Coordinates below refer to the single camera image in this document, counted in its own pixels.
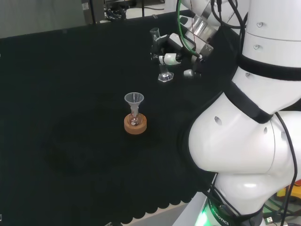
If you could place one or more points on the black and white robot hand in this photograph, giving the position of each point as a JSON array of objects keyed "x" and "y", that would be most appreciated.
[{"x": 175, "y": 38}]

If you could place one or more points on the clear graduated cylinder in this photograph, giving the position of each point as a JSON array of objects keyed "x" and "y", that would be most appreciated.
[{"x": 155, "y": 35}]

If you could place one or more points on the glass round-bottom flask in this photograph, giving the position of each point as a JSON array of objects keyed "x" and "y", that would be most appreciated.
[{"x": 134, "y": 121}]

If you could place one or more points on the clear plastic funnel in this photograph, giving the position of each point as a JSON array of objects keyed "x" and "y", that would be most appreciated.
[{"x": 134, "y": 99}]

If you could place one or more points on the black bench cloth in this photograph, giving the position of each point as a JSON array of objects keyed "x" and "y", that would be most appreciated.
[{"x": 70, "y": 94}]

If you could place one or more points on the yellow stop button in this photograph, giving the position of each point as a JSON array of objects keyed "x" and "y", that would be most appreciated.
[{"x": 282, "y": 193}]

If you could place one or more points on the silver usb plug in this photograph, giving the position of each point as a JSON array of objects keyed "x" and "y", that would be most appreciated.
[{"x": 269, "y": 220}]

